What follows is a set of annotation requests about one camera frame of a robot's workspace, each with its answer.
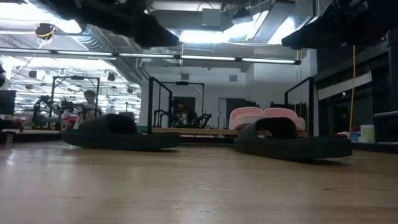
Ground pink slide sandal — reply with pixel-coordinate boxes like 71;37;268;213
228;106;266;131
263;108;307;132

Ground black slide sandal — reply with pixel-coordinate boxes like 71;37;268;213
233;117;353;162
61;113;182;152

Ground person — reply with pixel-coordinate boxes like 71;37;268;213
170;99;198;128
75;90;103;130

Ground blue box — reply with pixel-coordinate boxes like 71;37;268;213
349;126;362;142

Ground green and white box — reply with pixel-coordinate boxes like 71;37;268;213
360;124;376;144

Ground black screen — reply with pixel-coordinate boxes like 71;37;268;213
0;90;17;115

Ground wooden shelf with black frame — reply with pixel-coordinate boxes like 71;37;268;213
147;77;315;146

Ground black robot station frame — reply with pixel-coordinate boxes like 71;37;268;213
160;80;205;125
51;75;101;130

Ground yellow cable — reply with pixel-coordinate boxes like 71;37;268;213
348;45;358;138

